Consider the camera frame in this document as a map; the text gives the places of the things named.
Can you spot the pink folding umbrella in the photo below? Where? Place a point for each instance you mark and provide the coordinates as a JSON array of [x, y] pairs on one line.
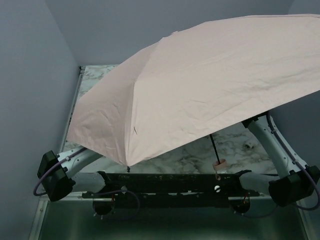
[[198, 81]]

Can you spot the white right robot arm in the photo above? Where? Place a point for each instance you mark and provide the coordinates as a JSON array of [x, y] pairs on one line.
[[295, 179]]

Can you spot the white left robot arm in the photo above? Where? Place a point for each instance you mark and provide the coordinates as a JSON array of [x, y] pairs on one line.
[[60, 174]]

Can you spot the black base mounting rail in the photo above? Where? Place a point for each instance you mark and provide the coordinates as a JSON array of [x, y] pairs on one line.
[[129, 190]]

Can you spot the aluminium frame rail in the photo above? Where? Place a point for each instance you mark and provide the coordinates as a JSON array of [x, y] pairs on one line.
[[43, 200]]

